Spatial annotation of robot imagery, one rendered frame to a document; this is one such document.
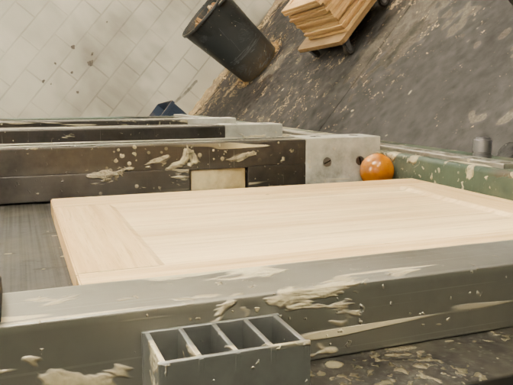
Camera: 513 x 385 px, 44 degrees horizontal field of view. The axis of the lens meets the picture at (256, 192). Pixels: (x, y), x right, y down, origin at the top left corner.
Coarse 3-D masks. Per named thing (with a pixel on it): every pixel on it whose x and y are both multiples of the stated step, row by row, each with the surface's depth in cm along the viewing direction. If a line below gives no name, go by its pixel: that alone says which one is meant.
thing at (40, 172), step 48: (0, 144) 80; (48, 144) 82; (96, 144) 80; (144, 144) 82; (192, 144) 85; (240, 144) 87; (288, 144) 90; (336, 144) 92; (0, 192) 77; (48, 192) 79; (96, 192) 81; (144, 192) 83
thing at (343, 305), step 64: (384, 256) 39; (448, 256) 39; (512, 256) 39; (64, 320) 28; (128, 320) 29; (192, 320) 30; (320, 320) 33; (384, 320) 34; (448, 320) 36; (512, 320) 38; (0, 384) 28; (64, 384) 29; (128, 384) 30
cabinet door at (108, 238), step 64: (192, 192) 76; (256, 192) 76; (320, 192) 77; (384, 192) 78; (448, 192) 76; (64, 256) 53; (128, 256) 47; (192, 256) 48; (256, 256) 47; (320, 256) 47
